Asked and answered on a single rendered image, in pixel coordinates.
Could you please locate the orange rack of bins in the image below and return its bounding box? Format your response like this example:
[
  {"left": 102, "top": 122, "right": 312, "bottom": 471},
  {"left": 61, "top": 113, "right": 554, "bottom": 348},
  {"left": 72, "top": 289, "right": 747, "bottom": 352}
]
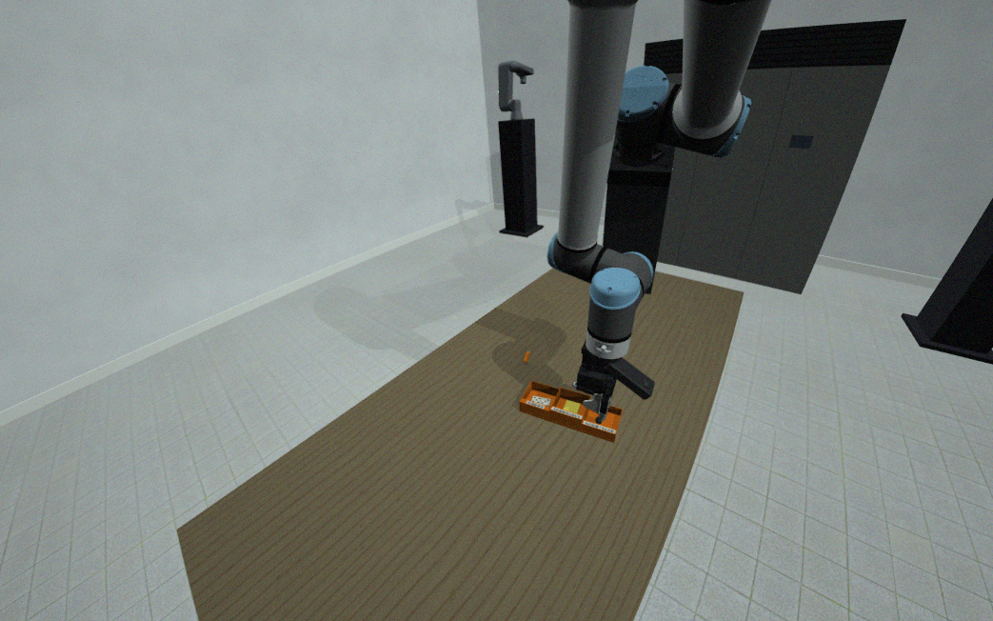
[{"left": 519, "top": 381, "right": 622, "bottom": 443}]

